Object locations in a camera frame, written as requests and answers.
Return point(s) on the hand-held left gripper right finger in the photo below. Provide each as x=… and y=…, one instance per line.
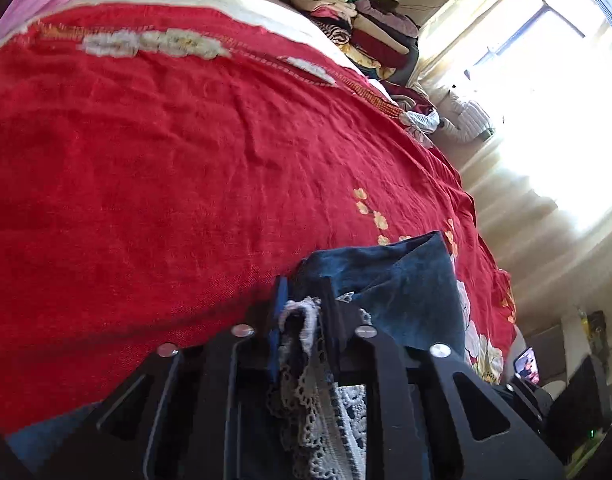
x=338, y=315

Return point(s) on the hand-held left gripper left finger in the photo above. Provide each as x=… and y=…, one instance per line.
x=278, y=310

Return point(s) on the blue denim pants lace trim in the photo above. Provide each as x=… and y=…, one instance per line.
x=410, y=295

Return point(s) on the red embroidered bedspread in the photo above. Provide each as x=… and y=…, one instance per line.
x=161, y=185

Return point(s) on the cream curtain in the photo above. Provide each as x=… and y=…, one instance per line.
x=515, y=240

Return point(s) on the smartphone with lit screen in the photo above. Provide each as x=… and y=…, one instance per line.
x=527, y=364

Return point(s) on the red and white clothes heap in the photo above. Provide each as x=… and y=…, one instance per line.
x=418, y=112

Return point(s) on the white puffy jacket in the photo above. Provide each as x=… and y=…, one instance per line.
x=465, y=117

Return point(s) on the dark furniture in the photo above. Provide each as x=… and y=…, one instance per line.
x=583, y=400

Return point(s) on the stack of folded clothes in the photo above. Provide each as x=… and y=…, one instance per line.
x=366, y=30

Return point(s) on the window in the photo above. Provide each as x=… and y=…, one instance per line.
x=550, y=85

